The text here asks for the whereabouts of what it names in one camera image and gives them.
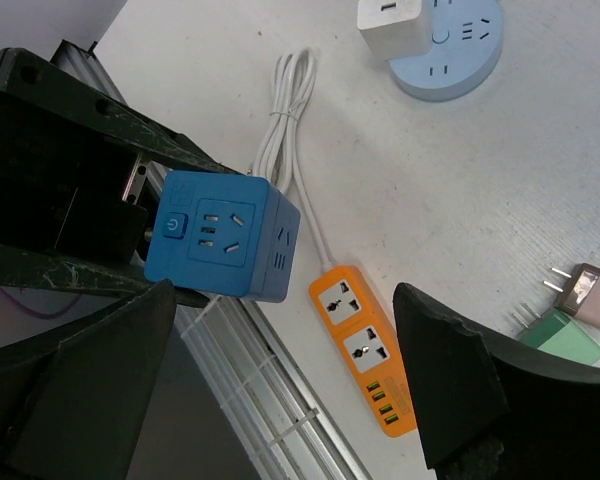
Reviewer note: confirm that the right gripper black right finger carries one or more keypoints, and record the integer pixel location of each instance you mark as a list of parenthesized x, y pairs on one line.
[(488, 406)]

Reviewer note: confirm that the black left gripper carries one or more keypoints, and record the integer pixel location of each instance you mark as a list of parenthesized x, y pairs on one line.
[(66, 154)]

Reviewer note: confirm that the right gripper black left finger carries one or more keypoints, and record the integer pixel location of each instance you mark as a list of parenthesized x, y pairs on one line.
[(73, 399)]

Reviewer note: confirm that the blue cube socket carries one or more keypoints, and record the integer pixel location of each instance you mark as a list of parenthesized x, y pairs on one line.
[(227, 234)]

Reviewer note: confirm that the round light blue socket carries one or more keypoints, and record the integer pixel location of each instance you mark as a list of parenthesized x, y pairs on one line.
[(467, 38)]

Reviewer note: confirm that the white usb charger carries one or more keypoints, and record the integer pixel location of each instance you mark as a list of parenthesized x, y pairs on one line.
[(395, 28)]

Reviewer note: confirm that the pink plug adapter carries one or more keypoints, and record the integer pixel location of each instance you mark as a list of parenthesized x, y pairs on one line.
[(579, 295)]

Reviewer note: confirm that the green usb charger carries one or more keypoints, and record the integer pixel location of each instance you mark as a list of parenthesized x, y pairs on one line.
[(556, 333)]

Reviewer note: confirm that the orange power strip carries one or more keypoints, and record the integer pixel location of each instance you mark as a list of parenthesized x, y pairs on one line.
[(368, 343)]

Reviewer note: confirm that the aluminium frame rail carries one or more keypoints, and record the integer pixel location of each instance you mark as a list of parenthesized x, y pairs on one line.
[(229, 402)]

